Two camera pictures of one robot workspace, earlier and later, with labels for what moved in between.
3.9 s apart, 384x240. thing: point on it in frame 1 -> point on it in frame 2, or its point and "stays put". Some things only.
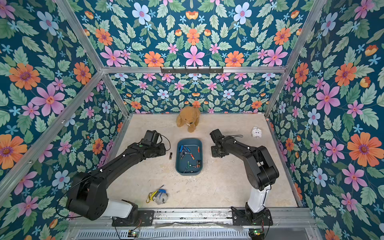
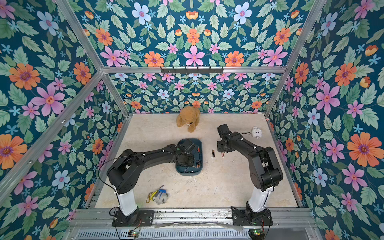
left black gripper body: [157, 150] -> [187, 160]
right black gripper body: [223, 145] -> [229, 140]
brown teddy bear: [188, 116] stays put
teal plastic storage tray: [189, 156] stays put
